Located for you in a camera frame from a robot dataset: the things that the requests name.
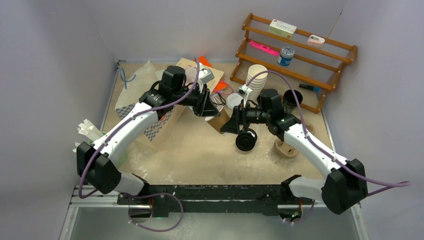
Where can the stack of white paper cups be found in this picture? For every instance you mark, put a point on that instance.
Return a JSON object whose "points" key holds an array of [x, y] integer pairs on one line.
{"points": [[256, 78]]}

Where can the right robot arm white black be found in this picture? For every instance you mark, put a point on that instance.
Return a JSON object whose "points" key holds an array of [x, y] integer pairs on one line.
{"points": [[343, 185]]}

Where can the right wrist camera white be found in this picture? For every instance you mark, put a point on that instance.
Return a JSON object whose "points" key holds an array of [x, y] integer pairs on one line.
{"points": [[245, 92]]}

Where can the black blue marker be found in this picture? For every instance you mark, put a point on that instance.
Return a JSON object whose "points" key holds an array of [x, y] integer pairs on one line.
{"points": [[309, 87]]}

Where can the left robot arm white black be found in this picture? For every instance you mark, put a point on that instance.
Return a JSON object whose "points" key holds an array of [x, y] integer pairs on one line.
{"points": [[96, 161]]}

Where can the stack of black lids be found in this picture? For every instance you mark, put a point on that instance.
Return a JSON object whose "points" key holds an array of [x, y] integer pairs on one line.
{"points": [[246, 140]]}

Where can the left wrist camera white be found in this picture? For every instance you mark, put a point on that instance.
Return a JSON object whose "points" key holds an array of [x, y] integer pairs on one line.
{"points": [[205, 75]]}

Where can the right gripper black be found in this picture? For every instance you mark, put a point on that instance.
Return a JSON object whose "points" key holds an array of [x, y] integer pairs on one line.
{"points": [[239, 118]]}

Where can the blue white jar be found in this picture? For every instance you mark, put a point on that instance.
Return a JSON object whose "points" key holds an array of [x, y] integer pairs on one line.
{"points": [[285, 56]]}

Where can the pink highlighter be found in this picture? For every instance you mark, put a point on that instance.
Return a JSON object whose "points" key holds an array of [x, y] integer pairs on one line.
{"points": [[264, 48]]}

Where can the cakes recipe book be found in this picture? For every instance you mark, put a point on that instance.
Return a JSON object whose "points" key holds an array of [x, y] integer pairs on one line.
{"points": [[190, 68]]}

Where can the green cup holder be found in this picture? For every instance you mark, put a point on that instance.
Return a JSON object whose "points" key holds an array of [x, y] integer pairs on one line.
{"points": [[122, 157]]}

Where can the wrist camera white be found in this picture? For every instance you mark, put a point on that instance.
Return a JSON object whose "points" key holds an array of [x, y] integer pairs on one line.
{"points": [[245, 92], [205, 75]]}

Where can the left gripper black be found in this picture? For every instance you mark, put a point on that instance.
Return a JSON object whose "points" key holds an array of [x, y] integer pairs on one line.
{"points": [[204, 106]]}

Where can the wooden shelf rack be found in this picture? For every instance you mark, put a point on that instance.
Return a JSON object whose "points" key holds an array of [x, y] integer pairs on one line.
{"points": [[297, 68]]}

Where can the brown paper coffee cup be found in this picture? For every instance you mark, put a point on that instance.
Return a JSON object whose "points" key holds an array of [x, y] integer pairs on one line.
{"points": [[216, 122]]}

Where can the black paper cup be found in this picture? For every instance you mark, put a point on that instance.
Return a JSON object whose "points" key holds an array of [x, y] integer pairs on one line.
{"points": [[290, 100]]}

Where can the white green box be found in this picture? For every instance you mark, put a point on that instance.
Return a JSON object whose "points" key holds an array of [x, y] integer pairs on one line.
{"points": [[282, 29]]}

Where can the checkered paper bakery bag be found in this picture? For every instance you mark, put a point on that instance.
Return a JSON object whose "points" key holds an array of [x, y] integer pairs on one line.
{"points": [[138, 89]]}

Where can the white cup lid upper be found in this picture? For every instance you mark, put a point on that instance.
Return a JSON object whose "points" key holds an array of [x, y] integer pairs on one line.
{"points": [[234, 100]]}

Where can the pink white tape dispenser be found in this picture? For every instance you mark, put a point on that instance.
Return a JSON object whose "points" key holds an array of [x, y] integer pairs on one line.
{"points": [[316, 41]]}

